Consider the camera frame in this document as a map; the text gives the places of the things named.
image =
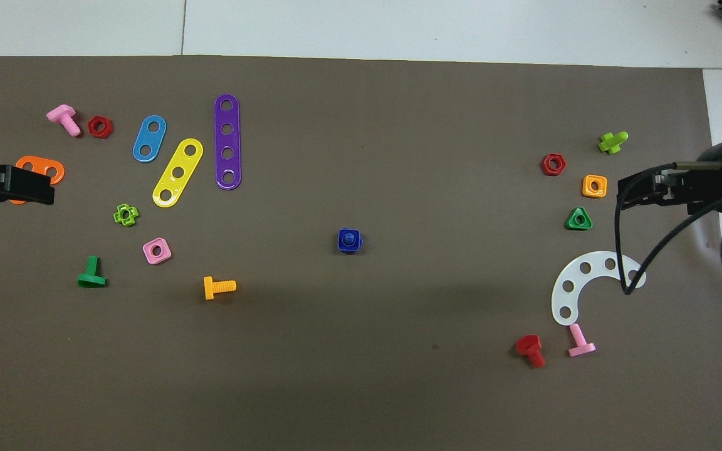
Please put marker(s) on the orange square nut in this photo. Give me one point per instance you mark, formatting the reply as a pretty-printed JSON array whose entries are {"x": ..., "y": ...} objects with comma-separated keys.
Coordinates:
[{"x": 586, "y": 186}]

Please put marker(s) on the pink plastic bolt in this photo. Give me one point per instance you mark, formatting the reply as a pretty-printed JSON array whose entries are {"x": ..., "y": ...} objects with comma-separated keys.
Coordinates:
[
  {"x": 62, "y": 114},
  {"x": 581, "y": 349}
]

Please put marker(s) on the dark green plastic bolt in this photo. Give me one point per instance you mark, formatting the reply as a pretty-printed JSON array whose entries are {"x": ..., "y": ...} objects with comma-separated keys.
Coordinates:
[{"x": 91, "y": 280}]

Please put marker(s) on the lime green cross nut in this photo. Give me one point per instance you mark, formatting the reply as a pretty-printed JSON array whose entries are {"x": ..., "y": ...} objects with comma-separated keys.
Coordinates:
[{"x": 118, "y": 216}]

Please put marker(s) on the brown table mat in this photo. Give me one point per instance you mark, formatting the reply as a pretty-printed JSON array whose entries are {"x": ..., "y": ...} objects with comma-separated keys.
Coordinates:
[{"x": 361, "y": 351}]

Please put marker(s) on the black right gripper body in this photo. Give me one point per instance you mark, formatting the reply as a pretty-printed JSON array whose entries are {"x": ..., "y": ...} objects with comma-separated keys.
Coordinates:
[{"x": 693, "y": 188}]

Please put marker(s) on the red plastic bolt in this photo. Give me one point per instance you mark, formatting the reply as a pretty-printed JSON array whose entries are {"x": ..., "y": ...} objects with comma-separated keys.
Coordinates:
[{"x": 528, "y": 344}]

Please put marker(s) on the yellow three-hole strip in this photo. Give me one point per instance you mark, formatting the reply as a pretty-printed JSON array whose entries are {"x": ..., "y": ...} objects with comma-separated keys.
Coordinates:
[{"x": 184, "y": 161}]

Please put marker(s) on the red hex nut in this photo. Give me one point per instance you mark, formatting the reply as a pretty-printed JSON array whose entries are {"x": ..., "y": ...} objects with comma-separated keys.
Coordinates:
[
  {"x": 93, "y": 127},
  {"x": 546, "y": 165}
]

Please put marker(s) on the purple four-hole strip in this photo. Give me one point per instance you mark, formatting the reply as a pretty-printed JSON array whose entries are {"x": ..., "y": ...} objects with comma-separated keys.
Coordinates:
[{"x": 227, "y": 141}]

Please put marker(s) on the blue square nut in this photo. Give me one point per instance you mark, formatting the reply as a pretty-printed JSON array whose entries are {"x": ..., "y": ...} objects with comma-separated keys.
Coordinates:
[{"x": 342, "y": 246}]

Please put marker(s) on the orange heart-shaped plate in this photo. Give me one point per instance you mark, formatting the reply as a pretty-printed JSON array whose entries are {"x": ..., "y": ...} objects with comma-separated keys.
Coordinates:
[{"x": 40, "y": 165}]

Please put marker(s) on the pink square nut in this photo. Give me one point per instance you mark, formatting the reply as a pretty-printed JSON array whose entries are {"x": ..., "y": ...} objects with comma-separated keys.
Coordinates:
[{"x": 165, "y": 255}]

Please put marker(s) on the blue two-hole strip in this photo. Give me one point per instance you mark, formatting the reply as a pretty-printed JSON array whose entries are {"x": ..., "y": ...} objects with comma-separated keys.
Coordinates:
[{"x": 149, "y": 139}]

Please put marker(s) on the orange plastic bolt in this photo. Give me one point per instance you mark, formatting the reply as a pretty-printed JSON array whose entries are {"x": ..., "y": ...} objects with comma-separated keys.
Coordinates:
[{"x": 209, "y": 288}]

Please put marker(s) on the white curved perforated plate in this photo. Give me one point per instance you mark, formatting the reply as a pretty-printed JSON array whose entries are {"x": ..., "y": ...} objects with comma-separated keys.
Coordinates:
[{"x": 558, "y": 299}]

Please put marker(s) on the lime green cross bolt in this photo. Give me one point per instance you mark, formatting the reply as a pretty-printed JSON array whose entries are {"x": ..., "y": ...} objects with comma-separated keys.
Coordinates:
[{"x": 612, "y": 144}]

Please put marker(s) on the green triangle nut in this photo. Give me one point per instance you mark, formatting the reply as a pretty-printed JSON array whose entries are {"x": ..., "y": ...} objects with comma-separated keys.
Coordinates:
[{"x": 571, "y": 224}]

